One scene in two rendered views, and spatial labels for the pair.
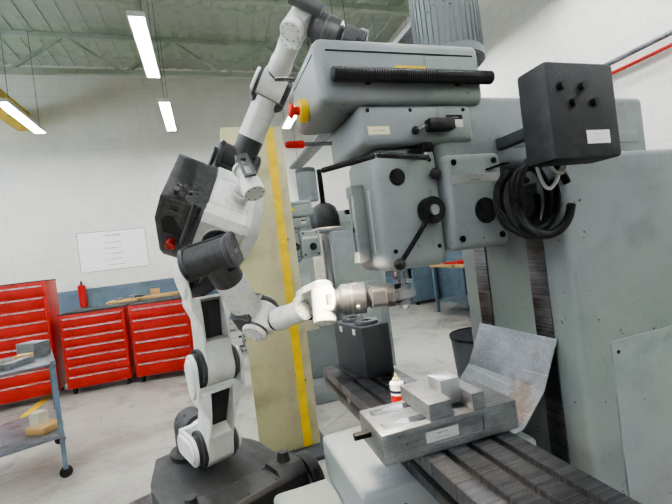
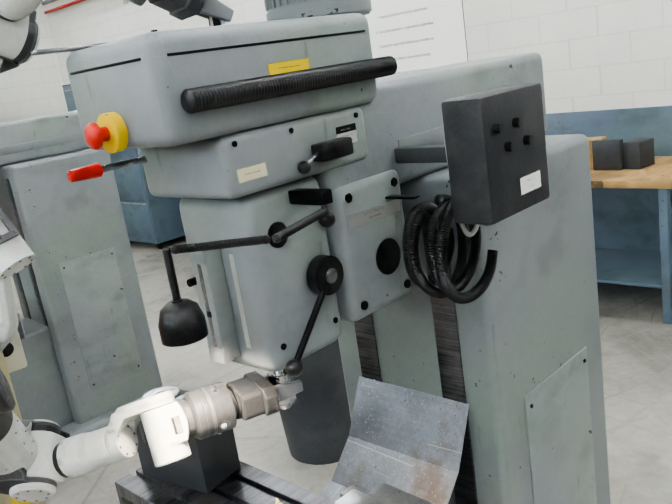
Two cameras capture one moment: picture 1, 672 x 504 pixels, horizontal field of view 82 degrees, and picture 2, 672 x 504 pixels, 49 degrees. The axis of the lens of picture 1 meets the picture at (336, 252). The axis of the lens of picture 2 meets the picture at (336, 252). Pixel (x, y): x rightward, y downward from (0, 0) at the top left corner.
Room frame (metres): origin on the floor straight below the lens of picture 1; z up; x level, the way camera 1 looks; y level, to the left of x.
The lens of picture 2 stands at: (-0.10, 0.26, 1.82)
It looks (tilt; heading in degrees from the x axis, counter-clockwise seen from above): 15 degrees down; 334
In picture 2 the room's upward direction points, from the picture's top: 9 degrees counter-clockwise
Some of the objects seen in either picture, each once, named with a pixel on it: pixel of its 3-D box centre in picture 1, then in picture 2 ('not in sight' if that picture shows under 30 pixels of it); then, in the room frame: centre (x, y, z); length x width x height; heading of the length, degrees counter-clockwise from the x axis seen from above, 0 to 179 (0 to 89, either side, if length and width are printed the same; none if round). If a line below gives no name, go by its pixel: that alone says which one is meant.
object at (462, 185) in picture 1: (452, 206); (334, 240); (1.17, -0.36, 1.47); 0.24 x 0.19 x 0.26; 18
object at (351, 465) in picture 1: (423, 457); not in sight; (1.11, -0.18, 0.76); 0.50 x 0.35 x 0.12; 108
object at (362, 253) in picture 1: (358, 224); (215, 302); (1.08, -0.07, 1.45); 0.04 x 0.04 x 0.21; 18
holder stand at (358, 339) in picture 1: (362, 343); (183, 434); (1.53, -0.06, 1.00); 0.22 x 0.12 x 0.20; 28
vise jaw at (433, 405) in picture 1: (424, 399); not in sight; (0.95, -0.17, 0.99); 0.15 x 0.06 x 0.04; 16
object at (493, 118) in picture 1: (524, 140); (414, 120); (1.27, -0.65, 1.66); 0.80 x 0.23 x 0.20; 108
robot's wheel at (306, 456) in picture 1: (306, 478); not in sight; (1.54, 0.22, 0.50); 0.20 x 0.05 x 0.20; 39
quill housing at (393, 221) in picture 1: (395, 211); (262, 268); (1.11, -0.18, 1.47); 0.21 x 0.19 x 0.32; 18
